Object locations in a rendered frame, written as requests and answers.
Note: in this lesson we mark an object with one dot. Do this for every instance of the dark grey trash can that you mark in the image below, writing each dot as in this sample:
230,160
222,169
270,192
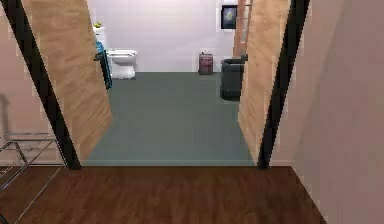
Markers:
231,77

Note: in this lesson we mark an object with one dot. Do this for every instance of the small maroon bin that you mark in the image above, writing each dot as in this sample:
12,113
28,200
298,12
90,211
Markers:
205,63

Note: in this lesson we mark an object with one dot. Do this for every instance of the white toilet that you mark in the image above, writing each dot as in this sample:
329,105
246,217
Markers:
122,61

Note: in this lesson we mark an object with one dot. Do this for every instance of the wooden ladder shelf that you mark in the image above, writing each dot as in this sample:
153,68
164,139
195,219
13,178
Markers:
242,28

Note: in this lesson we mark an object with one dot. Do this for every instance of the teal hanging towel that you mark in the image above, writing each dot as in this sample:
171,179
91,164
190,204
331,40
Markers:
105,66

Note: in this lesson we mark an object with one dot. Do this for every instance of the black framed picture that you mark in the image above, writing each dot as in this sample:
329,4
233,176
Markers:
229,16

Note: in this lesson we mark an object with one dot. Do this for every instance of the light wooden room door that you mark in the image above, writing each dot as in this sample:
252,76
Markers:
71,66

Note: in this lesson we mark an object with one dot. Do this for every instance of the small green plant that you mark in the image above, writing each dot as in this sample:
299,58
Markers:
97,24

